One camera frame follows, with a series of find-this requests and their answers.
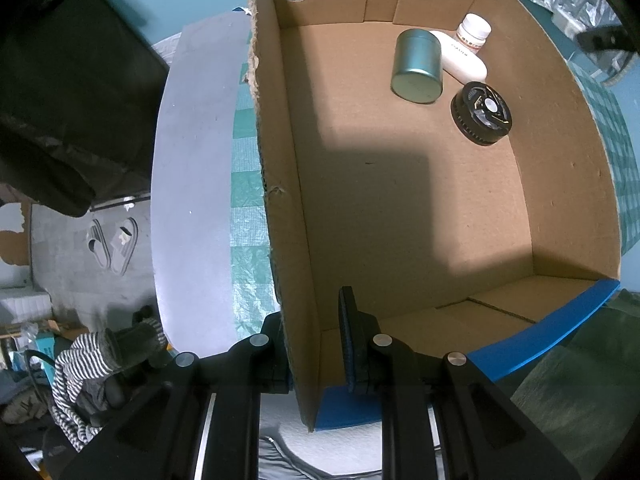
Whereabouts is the white pill bottle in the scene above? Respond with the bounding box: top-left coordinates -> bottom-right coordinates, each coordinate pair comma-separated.
456,13 -> 492,52

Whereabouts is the white oval case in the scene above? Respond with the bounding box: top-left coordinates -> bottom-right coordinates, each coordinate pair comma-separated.
431,30 -> 488,84

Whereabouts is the black round fan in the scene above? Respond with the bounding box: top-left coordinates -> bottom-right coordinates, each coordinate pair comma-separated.
450,81 -> 513,146

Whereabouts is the teal metal tin can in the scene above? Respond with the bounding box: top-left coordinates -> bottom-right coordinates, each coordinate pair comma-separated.
390,28 -> 442,104

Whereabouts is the blue cardboard box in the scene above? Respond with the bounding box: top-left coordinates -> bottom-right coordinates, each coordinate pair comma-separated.
248,0 -> 622,428

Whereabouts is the striped clothing pile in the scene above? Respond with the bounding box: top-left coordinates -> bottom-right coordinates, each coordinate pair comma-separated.
51,318 -> 167,452

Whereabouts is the green checkered tablecloth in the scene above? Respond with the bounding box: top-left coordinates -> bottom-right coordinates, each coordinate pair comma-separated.
230,61 -> 280,339

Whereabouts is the dark green cushion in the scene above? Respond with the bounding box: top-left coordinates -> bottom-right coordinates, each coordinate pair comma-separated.
511,289 -> 639,479

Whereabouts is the right grey slipper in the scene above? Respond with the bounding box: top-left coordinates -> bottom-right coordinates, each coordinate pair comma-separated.
111,217 -> 139,275

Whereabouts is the grey slipper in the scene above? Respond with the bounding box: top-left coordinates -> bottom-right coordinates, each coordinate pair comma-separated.
87,219 -> 112,269
111,217 -> 139,275

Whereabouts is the left grey slipper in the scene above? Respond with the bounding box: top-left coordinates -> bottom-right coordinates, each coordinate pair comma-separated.
87,219 -> 112,269

